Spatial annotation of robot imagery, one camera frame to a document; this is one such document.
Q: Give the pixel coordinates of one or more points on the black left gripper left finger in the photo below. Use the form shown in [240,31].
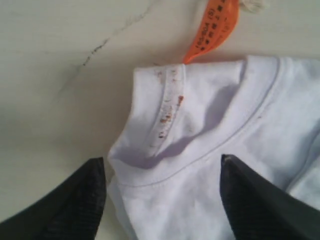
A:
[72,211]

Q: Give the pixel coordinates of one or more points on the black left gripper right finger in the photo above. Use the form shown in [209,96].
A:
[258,210]

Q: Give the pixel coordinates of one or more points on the white t-shirt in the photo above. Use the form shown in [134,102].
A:
[264,110]

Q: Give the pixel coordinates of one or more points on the orange clothing tag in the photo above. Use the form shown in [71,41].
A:
[219,19]

